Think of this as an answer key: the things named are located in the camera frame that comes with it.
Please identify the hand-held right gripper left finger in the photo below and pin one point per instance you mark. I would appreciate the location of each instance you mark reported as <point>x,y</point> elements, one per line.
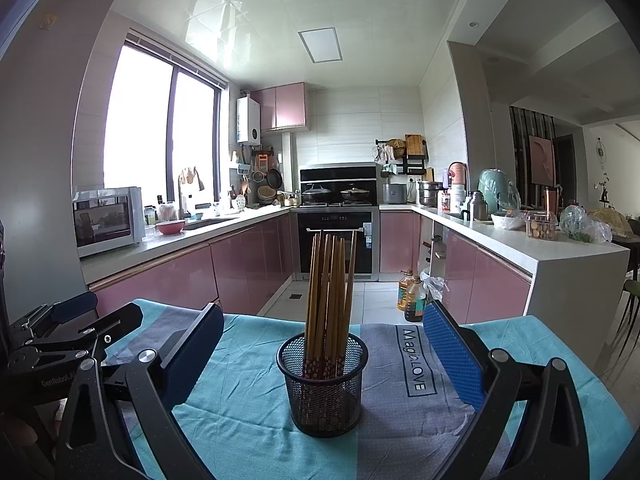
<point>197,350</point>

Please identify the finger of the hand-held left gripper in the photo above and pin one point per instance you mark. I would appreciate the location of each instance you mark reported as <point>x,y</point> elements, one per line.
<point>122,322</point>
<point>75,306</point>

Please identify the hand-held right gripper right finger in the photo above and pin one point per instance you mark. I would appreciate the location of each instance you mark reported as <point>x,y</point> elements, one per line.
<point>452,350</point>

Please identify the bunch of wooden chopsticks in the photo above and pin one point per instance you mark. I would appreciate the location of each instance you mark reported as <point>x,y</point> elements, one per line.
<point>327,300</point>

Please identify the black mesh holder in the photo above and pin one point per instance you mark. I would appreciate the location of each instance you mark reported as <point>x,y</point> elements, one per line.
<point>325,410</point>

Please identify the cooking oil bottles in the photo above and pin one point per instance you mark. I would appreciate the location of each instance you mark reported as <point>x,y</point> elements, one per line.
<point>415,307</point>

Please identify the clear plastic bag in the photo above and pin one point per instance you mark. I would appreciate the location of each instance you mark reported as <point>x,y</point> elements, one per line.
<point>434,285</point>

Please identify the teal and grey tablecloth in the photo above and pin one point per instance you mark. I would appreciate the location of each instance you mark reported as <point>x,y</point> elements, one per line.
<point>240,410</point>

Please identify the yellow oil bottle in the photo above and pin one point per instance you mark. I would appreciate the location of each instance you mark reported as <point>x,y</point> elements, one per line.
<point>404,290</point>

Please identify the pink base cabinet unit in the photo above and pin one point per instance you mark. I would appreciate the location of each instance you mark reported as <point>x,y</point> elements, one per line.
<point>240,260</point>
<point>495,275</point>

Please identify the white countertop oven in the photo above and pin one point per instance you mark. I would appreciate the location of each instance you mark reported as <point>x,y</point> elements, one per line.
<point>105,220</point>

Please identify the pink bowl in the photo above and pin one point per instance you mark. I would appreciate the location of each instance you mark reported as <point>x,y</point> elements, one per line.
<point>170,227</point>

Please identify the grey refrigerator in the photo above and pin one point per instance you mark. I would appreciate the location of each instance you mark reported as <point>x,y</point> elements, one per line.
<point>45,160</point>

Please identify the white bowl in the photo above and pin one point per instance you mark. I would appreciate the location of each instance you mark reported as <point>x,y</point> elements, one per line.
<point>507,221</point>

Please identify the kitchen faucet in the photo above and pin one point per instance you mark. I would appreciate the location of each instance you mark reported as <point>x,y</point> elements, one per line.
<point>183,192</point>

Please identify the steel thermos flask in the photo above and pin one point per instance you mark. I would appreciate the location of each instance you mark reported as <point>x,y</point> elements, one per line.
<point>477,205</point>

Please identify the white canister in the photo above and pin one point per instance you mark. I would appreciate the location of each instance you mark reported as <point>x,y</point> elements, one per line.
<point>457,199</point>

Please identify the clear food container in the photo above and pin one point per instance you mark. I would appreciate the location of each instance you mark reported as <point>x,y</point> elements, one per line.
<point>541,227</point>

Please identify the dotted white mug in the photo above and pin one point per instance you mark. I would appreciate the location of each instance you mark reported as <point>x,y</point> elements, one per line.
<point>240,202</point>

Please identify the built-in black oven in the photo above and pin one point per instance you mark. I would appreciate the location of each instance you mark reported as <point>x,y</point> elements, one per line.
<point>306,240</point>

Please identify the steel steamer pot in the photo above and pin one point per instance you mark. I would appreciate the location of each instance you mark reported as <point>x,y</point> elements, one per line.
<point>430,194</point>

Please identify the hanging cloth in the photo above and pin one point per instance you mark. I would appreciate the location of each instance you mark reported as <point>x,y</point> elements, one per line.
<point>191,177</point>

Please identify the green air fryer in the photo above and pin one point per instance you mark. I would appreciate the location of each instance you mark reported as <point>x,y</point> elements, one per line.
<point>495,187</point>

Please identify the woven basket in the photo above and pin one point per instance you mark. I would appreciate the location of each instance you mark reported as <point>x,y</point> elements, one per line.
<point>267,195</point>

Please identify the pink electric kettle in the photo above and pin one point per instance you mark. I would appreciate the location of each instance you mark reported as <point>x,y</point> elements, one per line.
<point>457,175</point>

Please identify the plastic bag of vegetables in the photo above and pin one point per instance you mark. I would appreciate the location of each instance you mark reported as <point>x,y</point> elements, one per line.
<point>582,225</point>

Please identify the copper tumbler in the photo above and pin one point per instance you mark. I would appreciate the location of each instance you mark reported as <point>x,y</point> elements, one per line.
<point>552,198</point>

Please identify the black lidded pot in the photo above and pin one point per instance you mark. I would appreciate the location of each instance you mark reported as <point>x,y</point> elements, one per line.
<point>356,195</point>

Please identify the hanging frying pan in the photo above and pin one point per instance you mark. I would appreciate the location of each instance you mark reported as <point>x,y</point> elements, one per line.
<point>274,178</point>

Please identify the kitchen window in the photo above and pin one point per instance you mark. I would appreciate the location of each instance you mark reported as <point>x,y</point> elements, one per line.
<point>135,125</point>

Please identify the black lidded wok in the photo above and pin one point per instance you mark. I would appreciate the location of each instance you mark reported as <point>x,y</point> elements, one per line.
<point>316,195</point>

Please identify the woven food cover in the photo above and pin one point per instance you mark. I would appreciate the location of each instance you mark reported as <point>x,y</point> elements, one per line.
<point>607,220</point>

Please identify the black range hood panel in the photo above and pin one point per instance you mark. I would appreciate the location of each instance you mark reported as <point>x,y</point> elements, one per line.
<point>335,175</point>

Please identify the white water heater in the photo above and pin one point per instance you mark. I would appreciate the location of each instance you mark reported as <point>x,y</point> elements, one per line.
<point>248,120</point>

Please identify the ceiling light panel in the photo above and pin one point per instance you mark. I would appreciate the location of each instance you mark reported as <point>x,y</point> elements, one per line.
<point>320,45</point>

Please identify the wall rack with cutting board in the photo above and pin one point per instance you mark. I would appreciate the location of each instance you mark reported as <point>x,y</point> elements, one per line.
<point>414,146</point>

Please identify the framed wall painting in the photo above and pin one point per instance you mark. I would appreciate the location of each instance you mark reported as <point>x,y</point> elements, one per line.
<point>541,160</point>

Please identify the pink wall cabinet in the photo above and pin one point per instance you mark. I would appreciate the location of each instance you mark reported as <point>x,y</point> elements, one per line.
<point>285,107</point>

